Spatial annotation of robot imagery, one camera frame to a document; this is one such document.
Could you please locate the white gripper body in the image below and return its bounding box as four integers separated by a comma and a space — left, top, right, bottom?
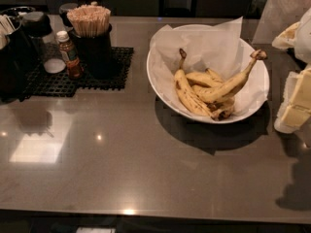
294, 8, 311, 64

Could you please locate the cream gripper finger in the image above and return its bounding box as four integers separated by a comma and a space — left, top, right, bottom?
272, 22, 299, 50
274, 68, 311, 134

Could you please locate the long top banana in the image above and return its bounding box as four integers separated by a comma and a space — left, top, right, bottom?
192, 50, 267, 103

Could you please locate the small back banana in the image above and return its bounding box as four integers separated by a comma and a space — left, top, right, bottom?
205, 68, 224, 83

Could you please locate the white bowl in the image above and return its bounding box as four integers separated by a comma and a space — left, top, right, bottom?
147, 21, 269, 124

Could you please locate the middle yellow banana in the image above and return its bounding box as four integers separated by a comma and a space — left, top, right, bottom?
186, 72, 222, 87

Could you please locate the left spotted banana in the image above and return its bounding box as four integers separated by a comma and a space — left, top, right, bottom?
174, 49, 218, 119

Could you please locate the white paper liner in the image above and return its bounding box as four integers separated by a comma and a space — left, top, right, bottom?
147, 17, 270, 124

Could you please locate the black stir stick holder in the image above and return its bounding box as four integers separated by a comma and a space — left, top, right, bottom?
69, 25, 115, 79

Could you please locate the wooden stir sticks bundle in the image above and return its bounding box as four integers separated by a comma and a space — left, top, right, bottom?
67, 5, 111, 38

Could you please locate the small hot sauce bottle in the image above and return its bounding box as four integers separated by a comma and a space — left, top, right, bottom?
56, 30, 84, 80

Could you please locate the dark lidded jar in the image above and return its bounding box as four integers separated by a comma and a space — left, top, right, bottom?
58, 2, 80, 32

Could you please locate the glass sugar shaker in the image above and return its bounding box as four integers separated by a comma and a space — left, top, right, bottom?
22, 12, 66, 74

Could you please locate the black grid mat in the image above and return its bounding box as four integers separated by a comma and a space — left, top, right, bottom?
18, 46, 135, 102

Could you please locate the black condiment caddy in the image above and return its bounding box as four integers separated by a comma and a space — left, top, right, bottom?
0, 6, 38, 101

